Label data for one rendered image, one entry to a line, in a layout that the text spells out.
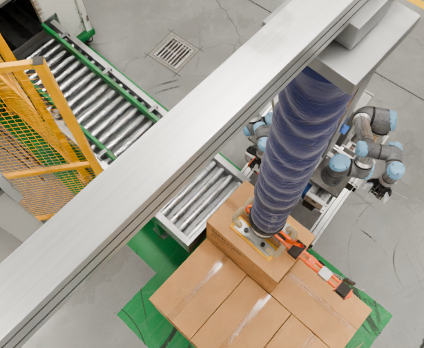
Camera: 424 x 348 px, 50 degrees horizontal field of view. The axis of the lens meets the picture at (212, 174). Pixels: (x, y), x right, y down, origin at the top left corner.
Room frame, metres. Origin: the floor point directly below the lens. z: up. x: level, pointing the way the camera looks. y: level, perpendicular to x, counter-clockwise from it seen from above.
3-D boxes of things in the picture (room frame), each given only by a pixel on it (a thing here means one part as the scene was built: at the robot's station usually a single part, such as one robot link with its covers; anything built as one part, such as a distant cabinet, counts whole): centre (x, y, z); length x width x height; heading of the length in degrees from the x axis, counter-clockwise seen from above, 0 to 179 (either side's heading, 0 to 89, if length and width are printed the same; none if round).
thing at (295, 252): (0.70, -0.52, 1.07); 0.10 x 0.08 x 0.06; 137
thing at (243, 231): (0.80, -0.27, 0.97); 0.34 x 0.10 x 0.05; 47
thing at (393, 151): (0.99, -0.87, 1.82); 0.11 x 0.11 x 0.08; 79
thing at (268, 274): (0.87, -0.32, 0.74); 0.60 x 0.40 x 0.40; 48
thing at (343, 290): (0.46, -0.78, 1.07); 0.08 x 0.07 x 0.05; 47
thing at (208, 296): (0.44, -0.34, 0.34); 1.20 x 1.00 x 0.40; 48
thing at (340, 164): (1.21, -0.80, 1.20); 0.13 x 0.12 x 0.14; 79
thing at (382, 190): (0.88, -0.86, 1.66); 0.09 x 0.08 x 0.12; 143
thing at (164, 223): (1.64, 1.03, 0.50); 2.31 x 0.05 x 0.19; 48
